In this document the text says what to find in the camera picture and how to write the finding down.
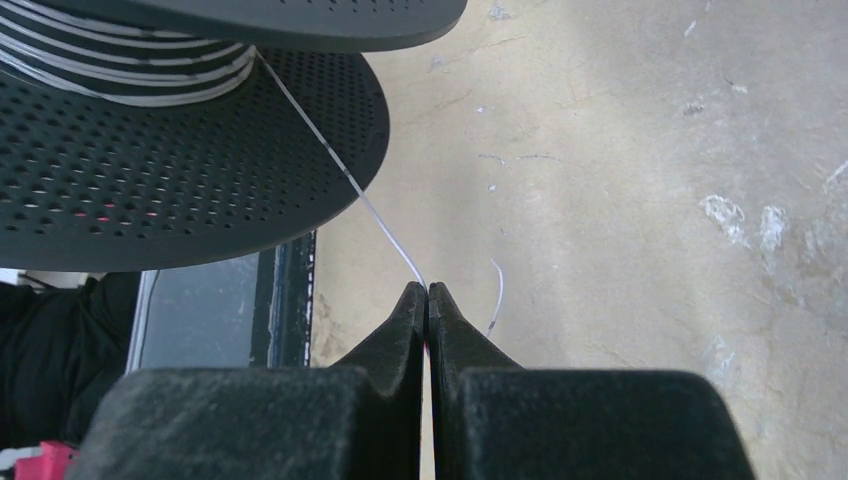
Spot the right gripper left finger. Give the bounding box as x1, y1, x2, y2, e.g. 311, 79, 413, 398
68, 282, 426, 479

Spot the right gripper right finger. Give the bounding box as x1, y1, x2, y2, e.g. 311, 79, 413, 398
428, 283, 754, 479

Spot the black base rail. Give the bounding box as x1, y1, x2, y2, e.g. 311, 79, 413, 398
249, 232, 316, 368

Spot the aluminium frame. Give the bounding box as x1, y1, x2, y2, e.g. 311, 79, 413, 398
126, 254, 259, 373

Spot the black cable spool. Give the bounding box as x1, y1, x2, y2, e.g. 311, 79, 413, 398
1, 0, 466, 272

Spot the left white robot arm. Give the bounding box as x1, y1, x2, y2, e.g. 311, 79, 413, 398
1, 272, 141, 449

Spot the white cable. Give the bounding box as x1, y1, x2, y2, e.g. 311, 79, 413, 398
0, 0, 506, 339

